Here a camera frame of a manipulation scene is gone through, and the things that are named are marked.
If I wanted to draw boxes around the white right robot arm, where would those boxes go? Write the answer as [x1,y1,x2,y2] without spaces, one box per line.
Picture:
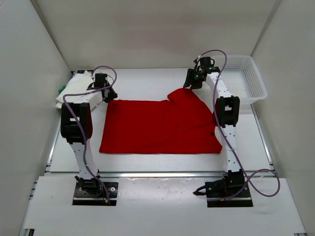
[184,57,245,198]

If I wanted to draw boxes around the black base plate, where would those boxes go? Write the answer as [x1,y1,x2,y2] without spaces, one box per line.
[72,179,119,206]
[193,179,253,208]

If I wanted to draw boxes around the white t-shirt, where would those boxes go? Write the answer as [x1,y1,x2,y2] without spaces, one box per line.
[56,70,102,109]

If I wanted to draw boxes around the dark table label sticker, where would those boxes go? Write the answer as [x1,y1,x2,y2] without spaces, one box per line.
[76,70,93,74]

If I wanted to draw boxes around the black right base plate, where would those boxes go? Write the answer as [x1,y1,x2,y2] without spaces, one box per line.
[193,179,253,208]

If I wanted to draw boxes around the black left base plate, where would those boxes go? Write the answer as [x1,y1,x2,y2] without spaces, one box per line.
[72,179,119,206]

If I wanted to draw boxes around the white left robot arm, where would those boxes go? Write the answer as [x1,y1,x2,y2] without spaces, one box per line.
[61,73,118,200]

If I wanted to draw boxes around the white plastic laundry basket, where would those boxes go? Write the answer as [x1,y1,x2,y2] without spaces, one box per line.
[214,55,267,105]

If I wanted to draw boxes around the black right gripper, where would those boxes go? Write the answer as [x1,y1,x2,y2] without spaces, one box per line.
[185,69,205,90]

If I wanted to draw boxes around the red t-shirt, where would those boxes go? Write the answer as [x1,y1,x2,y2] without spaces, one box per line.
[99,88,222,154]

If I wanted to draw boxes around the aluminium rail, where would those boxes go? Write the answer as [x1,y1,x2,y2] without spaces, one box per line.
[98,171,274,179]

